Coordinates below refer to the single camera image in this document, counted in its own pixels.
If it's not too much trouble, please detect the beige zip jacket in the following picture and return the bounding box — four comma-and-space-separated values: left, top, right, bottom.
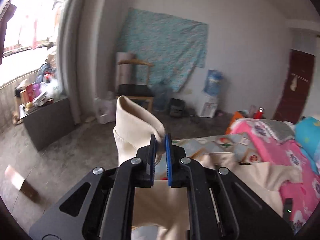
104, 96, 301, 239

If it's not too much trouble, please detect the black rice cooker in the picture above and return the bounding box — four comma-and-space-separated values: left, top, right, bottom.
169, 98, 185, 118

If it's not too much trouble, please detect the empty clear water jug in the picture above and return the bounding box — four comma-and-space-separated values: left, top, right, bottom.
152, 80, 172, 112

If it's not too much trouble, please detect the white water dispenser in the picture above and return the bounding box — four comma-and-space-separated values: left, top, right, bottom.
196, 94, 219, 118

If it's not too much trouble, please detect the wooden chair black seat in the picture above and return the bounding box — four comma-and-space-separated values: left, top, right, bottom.
116, 59, 154, 112

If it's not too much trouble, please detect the pink floral blanket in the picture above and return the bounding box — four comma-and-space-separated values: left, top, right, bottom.
231, 118, 319, 233

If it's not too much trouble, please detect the blue water jug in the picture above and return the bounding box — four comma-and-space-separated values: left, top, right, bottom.
203, 69, 223, 96

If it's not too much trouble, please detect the white plastic bag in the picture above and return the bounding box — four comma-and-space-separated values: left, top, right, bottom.
94, 98, 116, 124

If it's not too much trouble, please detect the fruit pattern table cover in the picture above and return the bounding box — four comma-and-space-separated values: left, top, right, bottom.
172, 132, 263, 173

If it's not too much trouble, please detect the cyan pillow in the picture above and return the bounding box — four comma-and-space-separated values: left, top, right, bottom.
295, 116, 320, 175

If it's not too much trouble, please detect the red lighter bottle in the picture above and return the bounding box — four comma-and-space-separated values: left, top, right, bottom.
253, 107, 264, 119

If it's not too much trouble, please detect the dark red door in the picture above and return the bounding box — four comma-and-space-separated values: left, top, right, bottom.
273, 49, 315, 123

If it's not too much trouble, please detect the dark grey cabinet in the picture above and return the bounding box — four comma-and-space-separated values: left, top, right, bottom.
20, 98, 75, 151

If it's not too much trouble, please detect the brown cardboard box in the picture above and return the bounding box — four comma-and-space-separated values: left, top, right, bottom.
4, 165, 40, 203

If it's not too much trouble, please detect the grey curtain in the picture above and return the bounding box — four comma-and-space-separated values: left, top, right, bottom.
56, 0, 84, 124

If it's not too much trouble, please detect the teal floral wall cloth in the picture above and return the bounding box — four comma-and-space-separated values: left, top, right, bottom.
117, 8, 208, 92

